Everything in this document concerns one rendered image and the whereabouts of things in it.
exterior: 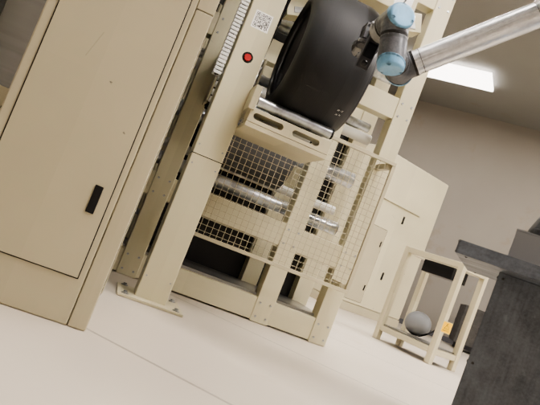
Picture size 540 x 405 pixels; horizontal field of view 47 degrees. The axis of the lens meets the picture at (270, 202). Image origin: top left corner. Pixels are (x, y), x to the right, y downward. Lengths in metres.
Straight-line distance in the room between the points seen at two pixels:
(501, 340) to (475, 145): 8.95
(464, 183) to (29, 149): 9.40
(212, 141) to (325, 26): 0.63
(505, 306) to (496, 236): 8.51
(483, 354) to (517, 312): 0.16
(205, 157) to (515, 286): 1.26
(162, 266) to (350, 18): 1.22
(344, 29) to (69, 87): 1.20
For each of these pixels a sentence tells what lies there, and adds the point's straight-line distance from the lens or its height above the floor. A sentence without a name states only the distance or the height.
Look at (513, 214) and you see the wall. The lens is 10.54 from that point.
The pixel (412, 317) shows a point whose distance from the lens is 5.20.
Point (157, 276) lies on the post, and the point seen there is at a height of 0.11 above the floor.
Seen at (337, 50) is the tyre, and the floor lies 1.17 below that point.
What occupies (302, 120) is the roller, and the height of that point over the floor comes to 0.90.
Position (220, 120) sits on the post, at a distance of 2.55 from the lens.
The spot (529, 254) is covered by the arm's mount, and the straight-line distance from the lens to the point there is 2.01.
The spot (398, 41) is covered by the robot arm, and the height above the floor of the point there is 1.14.
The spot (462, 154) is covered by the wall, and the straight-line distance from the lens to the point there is 10.80.
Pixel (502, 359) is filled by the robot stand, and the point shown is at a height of 0.32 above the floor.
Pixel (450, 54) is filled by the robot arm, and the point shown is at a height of 1.19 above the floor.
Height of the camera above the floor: 0.38
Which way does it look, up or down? 4 degrees up
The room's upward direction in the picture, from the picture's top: 21 degrees clockwise
